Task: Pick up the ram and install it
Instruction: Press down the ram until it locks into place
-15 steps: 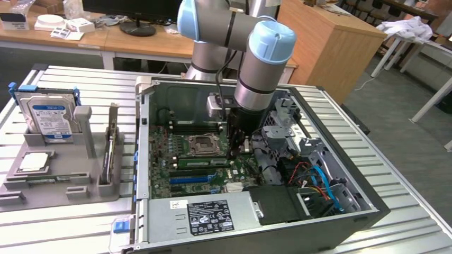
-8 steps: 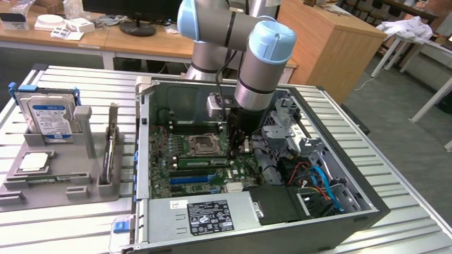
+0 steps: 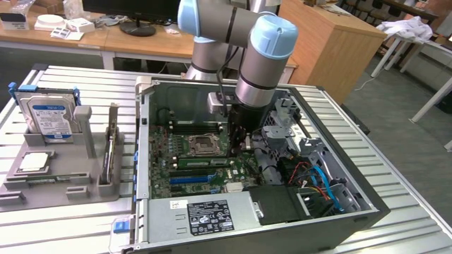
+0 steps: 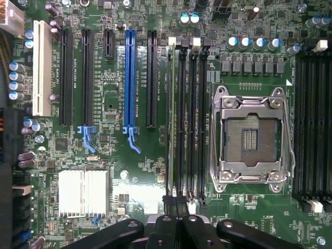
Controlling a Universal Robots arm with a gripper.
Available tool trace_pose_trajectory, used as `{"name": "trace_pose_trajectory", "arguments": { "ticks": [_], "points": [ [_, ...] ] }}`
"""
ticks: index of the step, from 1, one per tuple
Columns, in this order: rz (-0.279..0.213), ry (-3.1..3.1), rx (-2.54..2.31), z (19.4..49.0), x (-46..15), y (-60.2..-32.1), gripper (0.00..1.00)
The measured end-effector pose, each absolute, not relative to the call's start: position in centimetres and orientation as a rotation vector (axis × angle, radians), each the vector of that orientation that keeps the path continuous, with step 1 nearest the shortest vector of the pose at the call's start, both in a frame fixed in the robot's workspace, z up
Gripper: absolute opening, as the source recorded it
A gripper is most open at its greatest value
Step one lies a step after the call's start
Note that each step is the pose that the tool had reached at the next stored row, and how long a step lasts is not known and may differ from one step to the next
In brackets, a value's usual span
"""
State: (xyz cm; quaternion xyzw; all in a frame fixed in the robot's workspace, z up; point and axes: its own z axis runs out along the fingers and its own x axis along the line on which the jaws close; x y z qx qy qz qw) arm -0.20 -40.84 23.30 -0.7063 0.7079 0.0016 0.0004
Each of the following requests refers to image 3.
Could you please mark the white table frame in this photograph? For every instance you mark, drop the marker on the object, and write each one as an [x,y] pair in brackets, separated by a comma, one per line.
[423,87]

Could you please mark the silver CPU chip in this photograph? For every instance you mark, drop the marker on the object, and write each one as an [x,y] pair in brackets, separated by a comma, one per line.
[34,162]

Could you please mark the white small carton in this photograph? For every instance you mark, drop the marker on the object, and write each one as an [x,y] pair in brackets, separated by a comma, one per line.
[79,25]

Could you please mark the grey parts rack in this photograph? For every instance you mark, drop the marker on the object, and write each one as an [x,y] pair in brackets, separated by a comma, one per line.
[71,169]

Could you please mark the wooden cabinet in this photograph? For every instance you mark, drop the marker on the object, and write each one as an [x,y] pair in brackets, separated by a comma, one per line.
[328,53]

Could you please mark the grey metal disk bay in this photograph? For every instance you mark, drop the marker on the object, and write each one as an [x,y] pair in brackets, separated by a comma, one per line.
[279,133]

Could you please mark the grey power supply with label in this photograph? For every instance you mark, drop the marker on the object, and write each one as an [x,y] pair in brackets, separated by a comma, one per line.
[170,225]

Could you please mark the green RAM stick black chips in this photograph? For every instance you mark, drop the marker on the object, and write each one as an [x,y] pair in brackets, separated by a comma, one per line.
[203,164]

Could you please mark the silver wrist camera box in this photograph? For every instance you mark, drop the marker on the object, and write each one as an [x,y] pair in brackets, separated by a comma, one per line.
[215,101]

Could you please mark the CPU socket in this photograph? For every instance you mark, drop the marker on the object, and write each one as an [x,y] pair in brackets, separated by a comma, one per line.
[204,145]

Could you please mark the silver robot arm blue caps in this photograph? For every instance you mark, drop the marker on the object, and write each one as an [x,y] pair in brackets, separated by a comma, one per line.
[254,66]

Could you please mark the small silver heat sink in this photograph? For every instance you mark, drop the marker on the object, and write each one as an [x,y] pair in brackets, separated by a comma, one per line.
[235,187]

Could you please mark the white box dark lid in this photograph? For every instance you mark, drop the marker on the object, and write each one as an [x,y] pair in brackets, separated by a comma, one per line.
[15,21]

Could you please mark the green motherboard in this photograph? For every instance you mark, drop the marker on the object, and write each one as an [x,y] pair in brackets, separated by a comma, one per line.
[162,164]

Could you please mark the blue expansion slot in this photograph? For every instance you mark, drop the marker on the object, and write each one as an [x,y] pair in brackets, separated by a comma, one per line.
[188,180]

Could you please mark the white crumpled cloth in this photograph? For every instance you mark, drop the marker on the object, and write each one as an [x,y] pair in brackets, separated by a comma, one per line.
[410,29]

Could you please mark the black computer monitor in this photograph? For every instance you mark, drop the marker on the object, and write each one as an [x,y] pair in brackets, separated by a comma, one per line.
[142,10]

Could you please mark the hard disk blue label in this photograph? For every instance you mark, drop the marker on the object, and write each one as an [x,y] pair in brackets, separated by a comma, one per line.
[50,119]

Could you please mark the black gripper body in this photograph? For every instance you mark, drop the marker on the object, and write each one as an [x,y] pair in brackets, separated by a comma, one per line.
[248,116]

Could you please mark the black expansion slot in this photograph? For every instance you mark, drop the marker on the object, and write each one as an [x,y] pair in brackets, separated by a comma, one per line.
[191,173]

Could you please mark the white sticker sheet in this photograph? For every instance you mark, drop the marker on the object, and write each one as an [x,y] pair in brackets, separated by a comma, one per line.
[66,34]

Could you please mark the blue disk caddy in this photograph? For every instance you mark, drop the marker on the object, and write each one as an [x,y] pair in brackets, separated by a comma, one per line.
[28,88]

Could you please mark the black RAM slots bank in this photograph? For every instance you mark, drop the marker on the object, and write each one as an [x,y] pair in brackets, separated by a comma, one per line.
[196,128]

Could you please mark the wooden desk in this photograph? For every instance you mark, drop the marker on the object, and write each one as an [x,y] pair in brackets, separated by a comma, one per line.
[106,42]

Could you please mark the expansion card upright in tray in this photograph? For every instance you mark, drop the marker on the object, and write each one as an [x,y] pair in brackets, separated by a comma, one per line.
[110,148]

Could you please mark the open black PC case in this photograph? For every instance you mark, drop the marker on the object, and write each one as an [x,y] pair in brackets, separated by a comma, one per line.
[212,225]

